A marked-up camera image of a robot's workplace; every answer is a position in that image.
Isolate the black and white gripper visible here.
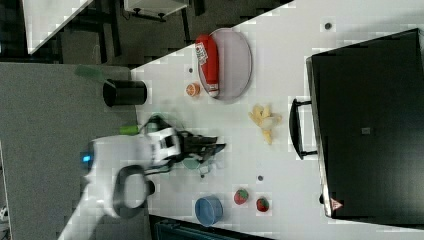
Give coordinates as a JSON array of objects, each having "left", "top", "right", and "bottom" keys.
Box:
[{"left": 178, "top": 131, "right": 226, "bottom": 163}]

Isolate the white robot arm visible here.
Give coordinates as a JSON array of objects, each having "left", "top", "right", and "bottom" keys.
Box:
[{"left": 58, "top": 126, "right": 226, "bottom": 240}]

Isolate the red plush strawberry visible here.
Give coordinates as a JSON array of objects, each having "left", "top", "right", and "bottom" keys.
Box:
[
  {"left": 233, "top": 189, "right": 249, "bottom": 205},
  {"left": 256, "top": 197, "right": 269, "bottom": 212}
]

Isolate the plush orange slice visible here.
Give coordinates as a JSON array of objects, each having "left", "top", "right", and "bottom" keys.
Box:
[{"left": 186, "top": 83, "right": 200, "bottom": 97}]

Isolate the blue bowl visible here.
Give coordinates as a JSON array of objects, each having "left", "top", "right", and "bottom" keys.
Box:
[{"left": 194, "top": 195, "right": 223, "bottom": 227}]

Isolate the grey round plate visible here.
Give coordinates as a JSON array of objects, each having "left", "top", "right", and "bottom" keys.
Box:
[{"left": 197, "top": 28, "right": 252, "bottom": 102}]

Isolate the red plush ketchup bottle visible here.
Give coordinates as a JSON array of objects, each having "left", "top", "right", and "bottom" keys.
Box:
[{"left": 195, "top": 34, "right": 219, "bottom": 97}]

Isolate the black cylindrical cup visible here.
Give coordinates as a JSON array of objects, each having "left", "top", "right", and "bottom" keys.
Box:
[{"left": 102, "top": 79, "right": 148, "bottom": 107}]

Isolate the black toaster oven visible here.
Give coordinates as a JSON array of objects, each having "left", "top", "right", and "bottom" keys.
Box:
[{"left": 305, "top": 28, "right": 424, "bottom": 229}]

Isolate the white side table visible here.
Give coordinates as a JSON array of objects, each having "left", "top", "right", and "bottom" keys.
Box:
[{"left": 21, "top": 0, "right": 94, "bottom": 55}]

